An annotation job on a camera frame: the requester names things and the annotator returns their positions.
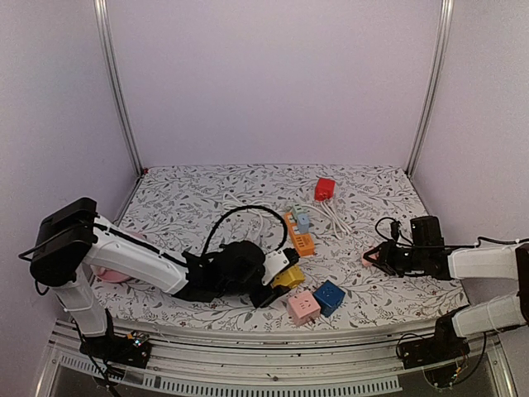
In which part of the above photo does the blue cube socket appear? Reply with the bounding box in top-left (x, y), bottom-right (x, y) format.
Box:
top-left (312, 280), bottom-right (346, 318)

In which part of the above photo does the aluminium frame post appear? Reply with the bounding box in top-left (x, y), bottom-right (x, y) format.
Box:
top-left (93, 0), bottom-right (144, 177)
top-left (405, 0), bottom-right (455, 180)

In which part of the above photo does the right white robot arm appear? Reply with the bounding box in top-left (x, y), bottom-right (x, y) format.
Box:
top-left (362, 216), bottom-right (528, 361)

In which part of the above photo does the floral patterned table mat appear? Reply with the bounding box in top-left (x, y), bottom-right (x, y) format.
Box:
top-left (121, 165), bottom-right (468, 331)

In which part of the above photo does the yellow cube socket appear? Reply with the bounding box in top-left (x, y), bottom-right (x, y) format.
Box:
top-left (271, 265), bottom-right (305, 289)

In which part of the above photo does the pink cube socket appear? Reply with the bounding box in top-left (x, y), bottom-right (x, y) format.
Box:
top-left (286, 290), bottom-right (321, 327)

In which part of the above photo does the white cable of red socket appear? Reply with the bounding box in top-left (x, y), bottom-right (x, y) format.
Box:
top-left (307, 198), bottom-right (355, 240)

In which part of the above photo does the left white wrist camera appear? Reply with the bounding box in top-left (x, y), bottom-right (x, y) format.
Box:
top-left (261, 250), bottom-right (290, 285)

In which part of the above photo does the green plug adapter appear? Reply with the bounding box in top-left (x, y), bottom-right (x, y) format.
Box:
top-left (291, 203), bottom-right (305, 220)

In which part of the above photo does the white coiled power cable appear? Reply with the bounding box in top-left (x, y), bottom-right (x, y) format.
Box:
top-left (222, 192), bottom-right (290, 245)

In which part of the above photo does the front aluminium rail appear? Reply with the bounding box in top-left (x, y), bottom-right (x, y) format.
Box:
top-left (35, 320), bottom-right (517, 397)

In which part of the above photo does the right aluminium frame post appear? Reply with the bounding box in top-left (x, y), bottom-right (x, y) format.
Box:
top-left (405, 0), bottom-right (455, 180)

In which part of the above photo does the orange power strip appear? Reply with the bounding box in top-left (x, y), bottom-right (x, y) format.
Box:
top-left (284, 212), bottom-right (315, 257)

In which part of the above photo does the light blue plug adapter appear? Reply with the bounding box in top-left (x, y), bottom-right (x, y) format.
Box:
top-left (297, 213), bottom-right (310, 234)

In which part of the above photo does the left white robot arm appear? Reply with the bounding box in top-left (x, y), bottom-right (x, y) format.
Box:
top-left (18, 198), bottom-right (300, 359)

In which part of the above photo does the red cube socket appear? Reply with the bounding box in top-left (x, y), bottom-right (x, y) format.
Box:
top-left (314, 178), bottom-right (336, 202)

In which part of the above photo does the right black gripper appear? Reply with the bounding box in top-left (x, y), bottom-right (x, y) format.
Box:
top-left (365, 238), bottom-right (428, 278)

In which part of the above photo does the pink plate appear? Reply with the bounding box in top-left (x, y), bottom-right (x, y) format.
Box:
top-left (90, 265), bottom-right (131, 284)

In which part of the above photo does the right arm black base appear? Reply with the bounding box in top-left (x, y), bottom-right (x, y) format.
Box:
top-left (396, 306), bottom-right (470, 369)

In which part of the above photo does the pink plug adapter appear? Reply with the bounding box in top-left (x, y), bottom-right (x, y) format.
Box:
top-left (361, 250), bottom-right (379, 267)

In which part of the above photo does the left aluminium frame post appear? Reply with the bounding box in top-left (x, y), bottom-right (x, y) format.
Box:
top-left (93, 0), bottom-right (144, 177)

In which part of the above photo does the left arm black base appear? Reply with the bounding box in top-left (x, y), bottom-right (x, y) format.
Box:
top-left (79, 334), bottom-right (152, 369)

